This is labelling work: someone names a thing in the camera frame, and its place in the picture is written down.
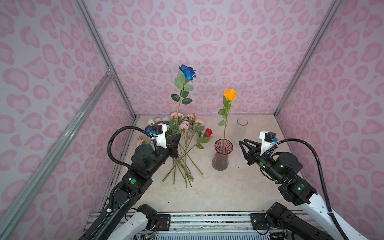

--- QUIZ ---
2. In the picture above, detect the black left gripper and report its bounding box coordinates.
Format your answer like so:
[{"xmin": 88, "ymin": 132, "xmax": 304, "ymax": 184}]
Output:
[{"xmin": 146, "ymin": 132, "xmax": 181, "ymax": 178}]

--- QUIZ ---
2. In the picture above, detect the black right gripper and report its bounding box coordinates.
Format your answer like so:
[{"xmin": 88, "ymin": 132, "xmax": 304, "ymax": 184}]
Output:
[{"xmin": 237, "ymin": 138, "xmax": 285, "ymax": 184}]

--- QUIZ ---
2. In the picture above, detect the pink ribbed glass vase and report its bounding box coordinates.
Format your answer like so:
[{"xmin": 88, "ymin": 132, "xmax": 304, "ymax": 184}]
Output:
[{"xmin": 212, "ymin": 139, "xmax": 234, "ymax": 171}]

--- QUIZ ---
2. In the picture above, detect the small red artificial rose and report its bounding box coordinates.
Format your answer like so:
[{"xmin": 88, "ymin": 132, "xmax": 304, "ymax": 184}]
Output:
[{"xmin": 181, "ymin": 125, "xmax": 213, "ymax": 166}]

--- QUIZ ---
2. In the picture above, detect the orange artificial rose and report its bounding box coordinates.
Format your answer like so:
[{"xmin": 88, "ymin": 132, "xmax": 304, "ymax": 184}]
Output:
[{"xmin": 218, "ymin": 89, "xmax": 237, "ymax": 153}]

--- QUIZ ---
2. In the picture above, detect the blue artificial rose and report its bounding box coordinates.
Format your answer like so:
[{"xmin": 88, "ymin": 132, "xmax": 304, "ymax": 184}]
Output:
[
  {"xmin": 145, "ymin": 125, "xmax": 156, "ymax": 135},
  {"xmin": 171, "ymin": 65, "xmax": 196, "ymax": 135}
]

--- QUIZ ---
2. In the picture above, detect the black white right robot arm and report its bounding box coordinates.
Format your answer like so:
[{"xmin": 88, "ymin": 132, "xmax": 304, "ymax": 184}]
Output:
[{"xmin": 239, "ymin": 139, "xmax": 365, "ymax": 240}]

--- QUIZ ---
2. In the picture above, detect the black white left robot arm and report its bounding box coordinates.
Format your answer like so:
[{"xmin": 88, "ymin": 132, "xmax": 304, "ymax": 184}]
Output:
[{"xmin": 80, "ymin": 134, "xmax": 181, "ymax": 240}]

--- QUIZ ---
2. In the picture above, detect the clear frosted glass vase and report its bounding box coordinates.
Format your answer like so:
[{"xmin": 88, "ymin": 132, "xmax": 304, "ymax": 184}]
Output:
[{"xmin": 232, "ymin": 118, "xmax": 248, "ymax": 144}]

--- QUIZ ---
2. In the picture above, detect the pink rosebud spray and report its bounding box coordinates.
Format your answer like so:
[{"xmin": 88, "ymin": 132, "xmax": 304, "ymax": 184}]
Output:
[{"xmin": 180, "ymin": 114, "xmax": 205, "ymax": 137}]

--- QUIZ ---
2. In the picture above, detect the white artificial rose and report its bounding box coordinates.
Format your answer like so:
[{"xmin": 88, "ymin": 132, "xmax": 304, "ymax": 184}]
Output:
[{"xmin": 148, "ymin": 119, "xmax": 156, "ymax": 126}]

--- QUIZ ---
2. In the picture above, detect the pale pink carnation spray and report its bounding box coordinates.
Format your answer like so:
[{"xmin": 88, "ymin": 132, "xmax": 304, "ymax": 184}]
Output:
[{"xmin": 137, "ymin": 134, "xmax": 151, "ymax": 147}]

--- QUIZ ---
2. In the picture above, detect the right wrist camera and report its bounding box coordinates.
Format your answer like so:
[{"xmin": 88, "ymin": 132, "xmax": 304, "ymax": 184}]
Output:
[{"xmin": 259, "ymin": 131, "xmax": 279, "ymax": 156}]

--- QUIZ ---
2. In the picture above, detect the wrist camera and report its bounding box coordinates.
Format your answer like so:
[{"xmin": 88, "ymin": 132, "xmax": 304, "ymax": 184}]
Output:
[
  {"xmin": 259, "ymin": 131, "xmax": 279, "ymax": 156},
  {"xmin": 150, "ymin": 123, "xmax": 168, "ymax": 149}
]

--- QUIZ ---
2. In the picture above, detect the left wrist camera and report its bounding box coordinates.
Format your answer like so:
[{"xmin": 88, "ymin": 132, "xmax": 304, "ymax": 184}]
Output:
[{"xmin": 150, "ymin": 123, "xmax": 168, "ymax": 149}]

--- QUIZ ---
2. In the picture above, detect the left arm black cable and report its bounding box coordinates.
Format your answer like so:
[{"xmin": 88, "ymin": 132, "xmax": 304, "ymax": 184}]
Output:
[{"xmin": 107, "ymin": 125, "xmax": 155, "ymax": 169}]

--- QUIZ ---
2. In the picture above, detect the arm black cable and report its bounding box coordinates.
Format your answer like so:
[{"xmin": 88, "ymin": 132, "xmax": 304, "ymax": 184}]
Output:
[
  {"xmin": 107, "ymin": 125, "xmax": 155, "ymax": 169},
  {"xmin": 271, "ymin": 138, "xmax": 350, "ymax": 240}
]

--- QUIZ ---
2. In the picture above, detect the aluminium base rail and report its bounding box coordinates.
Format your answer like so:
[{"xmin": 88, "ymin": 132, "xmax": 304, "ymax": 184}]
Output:
[{"xmin": 80, "ymin": 209, "xmax": 346, "ymax": 240}]

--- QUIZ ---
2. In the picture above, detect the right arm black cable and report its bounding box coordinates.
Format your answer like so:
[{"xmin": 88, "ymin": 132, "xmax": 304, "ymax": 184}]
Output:
[{"xmin": 271, "ymin": 138, "xmax": 350, "ymax": 240}]

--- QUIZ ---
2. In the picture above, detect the aluminium frame left post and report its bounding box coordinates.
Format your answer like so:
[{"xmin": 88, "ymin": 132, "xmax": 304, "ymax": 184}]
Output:
[{"xmin": 73, "ymin": 0, "xmax": 137, "ymax": 120}]

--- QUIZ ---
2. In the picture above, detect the aluminium frame post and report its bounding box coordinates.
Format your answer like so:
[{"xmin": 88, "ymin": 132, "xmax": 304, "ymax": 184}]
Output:
[
  {"xmin": 73, "ymin": 0, "xmax": 137, "ymax": 120},
  {"xmin": 274, "ymin": 0, "xmax": 344, "ymax": 118}
]

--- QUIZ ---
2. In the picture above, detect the aluminium frame right post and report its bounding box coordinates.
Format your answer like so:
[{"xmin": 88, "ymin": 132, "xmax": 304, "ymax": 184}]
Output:
[{"xmin": 274, "ymin": 0, "xmax": 344, "ymax": 118}]

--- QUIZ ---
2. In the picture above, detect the aluminium frame left diagonal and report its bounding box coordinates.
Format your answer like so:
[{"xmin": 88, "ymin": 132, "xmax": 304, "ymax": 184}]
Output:
[{"xmin": 1, "ymin": 73, "xmax": 114, "ymax": 240}]

